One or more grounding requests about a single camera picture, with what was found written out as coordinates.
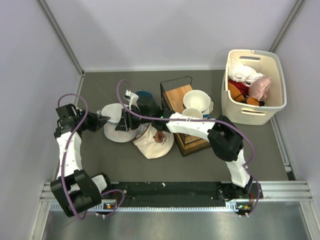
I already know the blue ceramic bowl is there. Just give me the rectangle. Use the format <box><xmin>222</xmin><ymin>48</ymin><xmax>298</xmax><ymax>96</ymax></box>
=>
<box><xmin>135</xmin><ymin>90</ymin><xmax>154</xmax><ymax>99</ymax></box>

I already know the cream plastic laundry basket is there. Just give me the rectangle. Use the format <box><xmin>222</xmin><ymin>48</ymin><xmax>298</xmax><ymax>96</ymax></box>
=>
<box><xmin>221</xmin><ymin>49</ymin><xmax>287</xmax><ymax>126</ymax></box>

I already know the black wire wooden shelf rack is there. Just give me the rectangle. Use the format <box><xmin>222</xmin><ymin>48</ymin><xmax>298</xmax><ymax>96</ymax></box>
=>
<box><xmin>160</xmin><ymin>76</ymin><xmax>210</xmax><ymax>157</ymax></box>

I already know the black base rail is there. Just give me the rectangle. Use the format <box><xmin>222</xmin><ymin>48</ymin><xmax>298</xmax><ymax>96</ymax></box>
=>
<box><xmin>103</xmin><ymin>181</ymin><xmax>257</xmax><ymax>208</ymax></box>

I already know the white mesh laundry bag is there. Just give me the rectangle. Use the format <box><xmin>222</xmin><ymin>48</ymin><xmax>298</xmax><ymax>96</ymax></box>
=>
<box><xmin>101</xmin><ymin>103</ymin><xmax>139</xmax><ymax>143</ymax></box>

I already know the red orange garment in basket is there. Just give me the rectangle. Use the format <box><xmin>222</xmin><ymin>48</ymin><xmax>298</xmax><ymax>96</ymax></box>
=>
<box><xmin>228</xmin><ymin>80</ymin><xmax>260</xmax><ymax>106</ymax></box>

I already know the white ceramic bowl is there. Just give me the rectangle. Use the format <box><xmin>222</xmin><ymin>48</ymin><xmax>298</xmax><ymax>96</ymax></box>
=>
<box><xmin>183</xmin><ymin>90</ymin><xmax>211</xmax><ymax>112</ymax></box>

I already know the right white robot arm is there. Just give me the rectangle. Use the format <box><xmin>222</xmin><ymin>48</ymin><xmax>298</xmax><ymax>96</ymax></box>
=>
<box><xmin>115</xmin><ymin>90</ymin><xmax>254</xmax><ymax>201</ymax></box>

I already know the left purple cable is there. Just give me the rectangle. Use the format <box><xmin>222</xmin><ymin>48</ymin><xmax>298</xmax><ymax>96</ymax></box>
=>
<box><xmin>57</xmin><ymin>92</ymin><xmax>126</xmax><ymax>221</ymax></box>

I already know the pink garment in basket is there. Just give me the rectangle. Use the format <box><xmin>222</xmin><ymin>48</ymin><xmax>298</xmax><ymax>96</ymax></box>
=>
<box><xmin>248</xmin><ymin>76</ymin><xmax>271</xmax><ymax>101</ymax></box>

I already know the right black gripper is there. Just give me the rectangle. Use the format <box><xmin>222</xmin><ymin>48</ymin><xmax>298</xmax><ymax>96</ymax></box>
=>
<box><xmin>115</xmin><ymin>106</ymin><xmax>154</xmax><ymax>133</ymax></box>

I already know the white bra in basket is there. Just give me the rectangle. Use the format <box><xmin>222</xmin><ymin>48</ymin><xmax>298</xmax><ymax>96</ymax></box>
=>
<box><xmin>227</xmin><ymin>58</ymin><xmax>264</xmax><ymax>87</ymax></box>

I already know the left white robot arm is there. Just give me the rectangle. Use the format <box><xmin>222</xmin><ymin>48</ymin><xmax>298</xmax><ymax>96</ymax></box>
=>
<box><xmin>50</xmin><ymin>103</ymin><xmax>114</xmax><ymax>217</ymax></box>

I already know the beige bear insulated lunch bag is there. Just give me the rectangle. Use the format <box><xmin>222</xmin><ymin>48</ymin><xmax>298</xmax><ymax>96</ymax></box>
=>
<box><xmin>133</xmin><ymin>123</ymin><xmax>175</xmax><ymax>160</ymax></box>

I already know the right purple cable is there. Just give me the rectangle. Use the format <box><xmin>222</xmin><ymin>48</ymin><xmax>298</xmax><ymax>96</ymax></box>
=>
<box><xmin>116</xmin><ymin>79</ymin><xmax>262</xmax><ymax>218</ymax></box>

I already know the blue white mug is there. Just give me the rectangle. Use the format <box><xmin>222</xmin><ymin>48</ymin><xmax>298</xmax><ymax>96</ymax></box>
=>
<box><xmin>182</xmin><ymin>108</ymin><xmax>211</xmax><ymax>119</ymax></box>

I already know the purple cable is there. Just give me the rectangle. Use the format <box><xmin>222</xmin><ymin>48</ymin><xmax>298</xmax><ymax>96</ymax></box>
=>
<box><xmin>57</xmin><ymin>92</ymin><xmax>126</xmax><ymax>221</ymax></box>
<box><xmin>116</xmin><ymin>79</ymin><xmax>262</xmax><ymax>218</ymax></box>

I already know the white scalloped plate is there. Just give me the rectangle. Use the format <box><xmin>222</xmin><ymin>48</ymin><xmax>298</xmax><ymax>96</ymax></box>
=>
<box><xmin>205</xmin><ymin>96</ymin><xmax>215</xmax><ymax>115</ymax></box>

